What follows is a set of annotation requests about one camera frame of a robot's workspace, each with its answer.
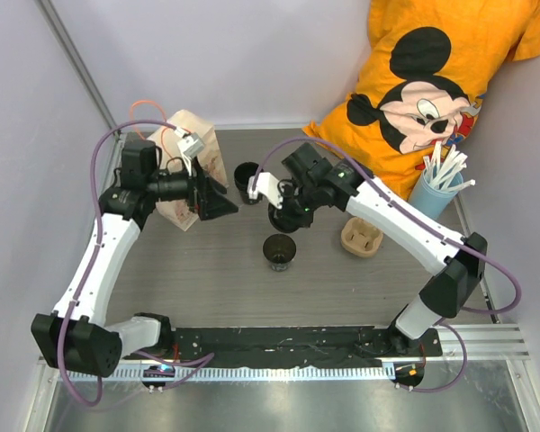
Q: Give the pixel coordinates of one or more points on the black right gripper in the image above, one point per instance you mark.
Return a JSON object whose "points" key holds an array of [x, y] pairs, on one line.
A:
{"points": [[285, 190]]}

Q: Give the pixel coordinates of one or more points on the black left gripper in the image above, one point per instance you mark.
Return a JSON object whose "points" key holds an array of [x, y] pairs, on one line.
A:
{"points": [[206, 195]]}

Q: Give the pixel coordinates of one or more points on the printed paper takeout bag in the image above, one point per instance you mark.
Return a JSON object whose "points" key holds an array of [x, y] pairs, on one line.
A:
{"points": [[210, 159]]}

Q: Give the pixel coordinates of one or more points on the black coffee cup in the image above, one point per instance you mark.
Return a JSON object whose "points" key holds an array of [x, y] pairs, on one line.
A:
{"points": [[242, 174]]}

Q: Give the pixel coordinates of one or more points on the translucent single black cup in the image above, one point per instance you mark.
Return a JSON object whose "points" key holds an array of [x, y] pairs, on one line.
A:
{"points": [[279, 250]]}

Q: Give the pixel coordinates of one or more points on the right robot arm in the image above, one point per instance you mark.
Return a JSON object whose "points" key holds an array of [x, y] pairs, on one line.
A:
{"points": [[455, 262]]}

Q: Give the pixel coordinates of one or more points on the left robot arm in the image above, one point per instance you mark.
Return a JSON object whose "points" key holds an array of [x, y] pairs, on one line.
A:
{"points": [[74, 336]]}

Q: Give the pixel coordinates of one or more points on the blue straw holder cup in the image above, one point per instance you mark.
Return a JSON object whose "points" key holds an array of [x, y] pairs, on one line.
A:
{"points": [[429, 200]]}

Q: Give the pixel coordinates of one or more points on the white wrapped straws bundle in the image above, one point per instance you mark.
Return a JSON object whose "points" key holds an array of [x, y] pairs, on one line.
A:
{"points": [[440, 172]]}

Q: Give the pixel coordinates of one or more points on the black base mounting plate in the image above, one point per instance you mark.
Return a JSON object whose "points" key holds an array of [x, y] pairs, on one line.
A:
{"points": [[290, 347]]}

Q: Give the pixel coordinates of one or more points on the orange Mickey Mouse pillow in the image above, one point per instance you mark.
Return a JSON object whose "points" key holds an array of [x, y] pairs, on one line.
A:
{"points": [[425, 80]]}

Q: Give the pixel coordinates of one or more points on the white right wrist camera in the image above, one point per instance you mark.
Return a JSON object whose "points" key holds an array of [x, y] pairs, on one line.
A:
{"points": [[267, 185]]}

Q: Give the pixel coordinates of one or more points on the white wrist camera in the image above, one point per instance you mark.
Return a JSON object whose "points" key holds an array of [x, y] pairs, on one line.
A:
{"points": [[190, 146], [267, 185]]}

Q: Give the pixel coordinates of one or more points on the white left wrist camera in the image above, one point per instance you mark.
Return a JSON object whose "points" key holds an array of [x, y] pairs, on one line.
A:
{"points": [[190, 146]]}

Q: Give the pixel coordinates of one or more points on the white slotted cable duct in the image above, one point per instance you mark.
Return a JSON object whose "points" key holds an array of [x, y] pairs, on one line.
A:
{"points": [[132, 372]]}

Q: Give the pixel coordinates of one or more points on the aluminium corner frame post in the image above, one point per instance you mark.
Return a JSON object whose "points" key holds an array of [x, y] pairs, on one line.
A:
{"points": [[65, 41]]}

